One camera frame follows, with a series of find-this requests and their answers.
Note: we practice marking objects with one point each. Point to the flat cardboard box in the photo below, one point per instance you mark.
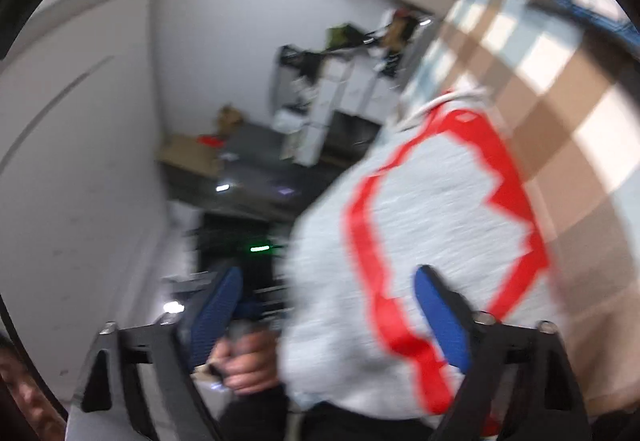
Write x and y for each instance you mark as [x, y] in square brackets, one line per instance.
[187, 153]

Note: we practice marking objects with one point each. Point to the tall white drawer cabinet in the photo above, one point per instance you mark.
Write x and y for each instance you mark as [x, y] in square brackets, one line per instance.
[325, 121]

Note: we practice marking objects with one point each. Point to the person's left forearm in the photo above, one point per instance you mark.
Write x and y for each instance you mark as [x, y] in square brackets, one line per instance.
[260, 413]

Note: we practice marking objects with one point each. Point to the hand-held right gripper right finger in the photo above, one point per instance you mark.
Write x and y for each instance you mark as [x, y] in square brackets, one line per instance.
[445, 316]

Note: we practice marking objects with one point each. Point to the green bag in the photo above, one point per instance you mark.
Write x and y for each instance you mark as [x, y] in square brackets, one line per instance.
[342, 37]

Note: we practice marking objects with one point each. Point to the brown bag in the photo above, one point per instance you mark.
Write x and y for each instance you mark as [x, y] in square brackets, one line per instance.
[231, 118]

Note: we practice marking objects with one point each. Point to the person's left hand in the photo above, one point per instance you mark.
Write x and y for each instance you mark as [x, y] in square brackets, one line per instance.
[250, 366]

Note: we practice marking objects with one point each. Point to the grey sweatshirt with red print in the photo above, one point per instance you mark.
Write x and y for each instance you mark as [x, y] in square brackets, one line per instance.
[440, 216]

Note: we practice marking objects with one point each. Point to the dark desk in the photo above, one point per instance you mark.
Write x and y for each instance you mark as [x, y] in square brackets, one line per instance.
[260, 156]

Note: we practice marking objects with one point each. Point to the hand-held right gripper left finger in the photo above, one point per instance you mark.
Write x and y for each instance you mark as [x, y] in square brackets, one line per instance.
[215, 316]

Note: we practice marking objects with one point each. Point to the checked brown blue bedding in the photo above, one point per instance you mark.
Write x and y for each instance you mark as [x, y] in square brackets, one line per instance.
[575, 121]

